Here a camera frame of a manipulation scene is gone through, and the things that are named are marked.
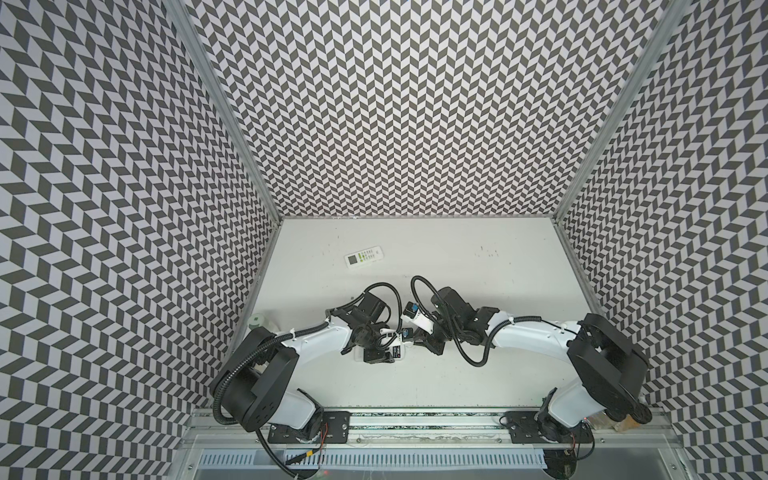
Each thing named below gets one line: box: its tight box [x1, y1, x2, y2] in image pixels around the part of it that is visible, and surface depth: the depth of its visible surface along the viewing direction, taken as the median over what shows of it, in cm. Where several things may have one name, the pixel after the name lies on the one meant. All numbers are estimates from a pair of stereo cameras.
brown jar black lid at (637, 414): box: [612, 401, 653, 432], surface depth 68 cm
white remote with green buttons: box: [344, 245, 385, 268], surface depth 107 cm
